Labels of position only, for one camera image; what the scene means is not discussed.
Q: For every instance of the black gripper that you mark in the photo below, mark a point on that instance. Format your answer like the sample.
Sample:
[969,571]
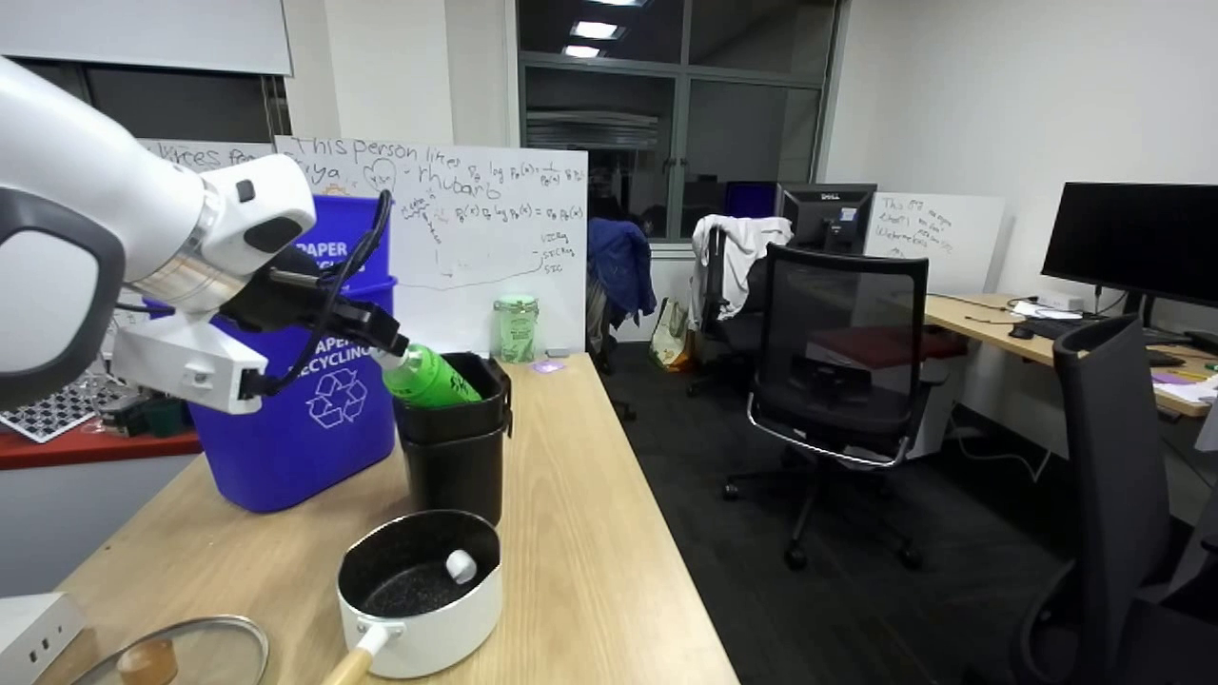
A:
[295,302]

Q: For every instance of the green tea bottle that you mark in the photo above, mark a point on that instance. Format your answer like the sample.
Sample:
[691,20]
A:
[441,382]

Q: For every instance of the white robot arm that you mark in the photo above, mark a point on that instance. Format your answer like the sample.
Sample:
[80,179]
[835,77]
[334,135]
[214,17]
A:
[88,175]

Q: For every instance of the blue recycling bin nested inside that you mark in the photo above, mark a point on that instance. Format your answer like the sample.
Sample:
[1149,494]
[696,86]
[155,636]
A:
[363,234]

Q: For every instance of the blue recycling bin outer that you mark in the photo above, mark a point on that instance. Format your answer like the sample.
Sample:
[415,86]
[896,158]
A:
[306,442]

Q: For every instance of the black landfill bin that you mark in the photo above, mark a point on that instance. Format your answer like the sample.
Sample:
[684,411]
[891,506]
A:
[460,469]

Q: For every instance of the large whiteboard with arrow drawing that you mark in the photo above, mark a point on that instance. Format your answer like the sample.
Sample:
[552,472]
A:
[498,215]

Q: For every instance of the small white cap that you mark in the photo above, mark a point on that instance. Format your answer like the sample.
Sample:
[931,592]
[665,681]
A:
[464,563]

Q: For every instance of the whiteboard with dense writing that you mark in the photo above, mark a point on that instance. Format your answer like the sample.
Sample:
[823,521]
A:
[214,153]

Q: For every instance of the blue jacket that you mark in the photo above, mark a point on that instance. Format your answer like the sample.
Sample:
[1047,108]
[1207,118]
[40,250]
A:
[617,266]

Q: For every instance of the yellow white bag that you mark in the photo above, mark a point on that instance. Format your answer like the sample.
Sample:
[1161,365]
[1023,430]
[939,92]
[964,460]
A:
[672,336]

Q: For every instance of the red shelf board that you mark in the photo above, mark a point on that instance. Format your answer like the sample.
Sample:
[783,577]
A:
[88,446]

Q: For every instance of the checkerboard calibration board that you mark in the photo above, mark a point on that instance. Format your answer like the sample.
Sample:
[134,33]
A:
[64,420]

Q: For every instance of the glass pot lid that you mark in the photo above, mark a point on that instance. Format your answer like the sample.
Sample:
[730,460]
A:
[224,644]

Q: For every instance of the white cloth on chair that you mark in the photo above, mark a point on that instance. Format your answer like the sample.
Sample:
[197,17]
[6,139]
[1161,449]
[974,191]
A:
[749,250]

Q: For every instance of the white roller blind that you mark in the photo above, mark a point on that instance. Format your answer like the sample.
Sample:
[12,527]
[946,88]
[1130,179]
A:
[140,33]

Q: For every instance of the white power box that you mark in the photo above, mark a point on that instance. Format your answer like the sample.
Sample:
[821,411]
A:
[32,631]

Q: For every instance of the black mesh office chair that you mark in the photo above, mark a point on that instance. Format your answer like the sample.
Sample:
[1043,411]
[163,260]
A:
[838,343]

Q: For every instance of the small black monitor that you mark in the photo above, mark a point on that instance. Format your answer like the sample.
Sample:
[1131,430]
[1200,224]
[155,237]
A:
[829,215]

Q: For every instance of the small whiteboard panel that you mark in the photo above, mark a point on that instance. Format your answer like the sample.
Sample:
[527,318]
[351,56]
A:
[939,234]

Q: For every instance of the wooden office desk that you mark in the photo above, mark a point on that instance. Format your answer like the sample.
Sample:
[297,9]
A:
[983,318]

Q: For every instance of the black keyboard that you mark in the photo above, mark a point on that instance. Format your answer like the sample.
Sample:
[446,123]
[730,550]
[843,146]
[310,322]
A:
[1043,330]

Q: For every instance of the black fabric office chair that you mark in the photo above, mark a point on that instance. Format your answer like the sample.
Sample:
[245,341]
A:
[1116,506]

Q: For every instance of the large black monitor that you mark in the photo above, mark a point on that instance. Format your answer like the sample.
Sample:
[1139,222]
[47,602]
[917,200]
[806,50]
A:
[1130,234]

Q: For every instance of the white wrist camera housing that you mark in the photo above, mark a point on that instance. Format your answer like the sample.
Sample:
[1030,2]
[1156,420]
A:
[193,365]

